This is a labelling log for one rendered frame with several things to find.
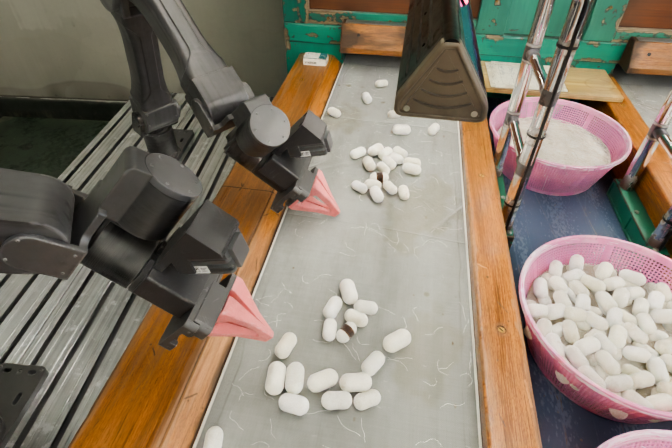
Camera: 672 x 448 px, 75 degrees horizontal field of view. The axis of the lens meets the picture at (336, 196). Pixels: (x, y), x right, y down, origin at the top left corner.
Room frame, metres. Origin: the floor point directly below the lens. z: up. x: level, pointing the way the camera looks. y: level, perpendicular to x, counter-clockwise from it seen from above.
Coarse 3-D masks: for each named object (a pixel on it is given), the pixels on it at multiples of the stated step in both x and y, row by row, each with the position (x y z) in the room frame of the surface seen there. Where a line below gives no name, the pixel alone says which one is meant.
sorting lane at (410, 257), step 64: (384, 128) 0.81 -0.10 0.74; (448, 128) 0.81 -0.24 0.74; (384, 192) 0.59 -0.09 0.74; (448, 192) 0.59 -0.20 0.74; (320, 256) 0.44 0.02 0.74; (384, 256) 0.44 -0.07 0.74; (448, 256) 0.44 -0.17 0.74; (320, 320) 0.33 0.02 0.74; (384, 320) 0.33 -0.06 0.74; (448, 320) 0.33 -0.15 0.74; (256, 384) 0.24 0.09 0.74; (384, 384) 0.24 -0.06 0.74; (448, 384) 0.24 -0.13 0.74
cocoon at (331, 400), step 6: (324, 396) 0.22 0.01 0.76; (330, 396) 0.22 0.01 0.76; (336, 396) 0.22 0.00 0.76; (342, 396) 0.22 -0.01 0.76; (348, 396) 0.22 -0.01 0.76; (324, 402) 0.22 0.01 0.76; (330, 402) 0.22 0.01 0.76; (336, 402) 0.22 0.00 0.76; (342, 402) 0.22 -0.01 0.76; (348, 402) 0.22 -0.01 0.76; (330, 408) 0.21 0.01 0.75; (336, 408) 0.21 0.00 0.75; (342, 408) 0.21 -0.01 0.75
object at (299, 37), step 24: (288, 24) 1.17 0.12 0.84; (312, 24) 1.16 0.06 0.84; (288, 48) 1.17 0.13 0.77; (312, 48) 1.16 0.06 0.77; (336, 48) 1.15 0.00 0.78; (480, 48) 1.08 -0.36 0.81; (504, 48) 1.07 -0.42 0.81; (552, 48) 1.05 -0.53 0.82; (600, 48) 1.03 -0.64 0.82; (624, 48) 1.02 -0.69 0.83; (288, 72) 1.17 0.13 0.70; (624, 72) 1.08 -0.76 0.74; (504, 96) 1.07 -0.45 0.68
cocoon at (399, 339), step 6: (396, 330) 0.31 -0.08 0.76; (402, 330) 0.30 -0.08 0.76; (390, 336) 0.29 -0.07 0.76; (396, 336) 0.29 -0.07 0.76; (402, 336) 0.29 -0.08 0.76; (408, 336) 0.30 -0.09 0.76; (384, 342) 0.29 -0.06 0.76; (390, 342) 0.29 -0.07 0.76; (396, 342) 0.29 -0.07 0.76; (402, 342) 0.29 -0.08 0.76; (408, 342) 0.29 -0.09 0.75; (384, 348) 0.28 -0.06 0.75; (390, 348) 0.28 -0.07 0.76; (396, 348) 0.28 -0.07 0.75
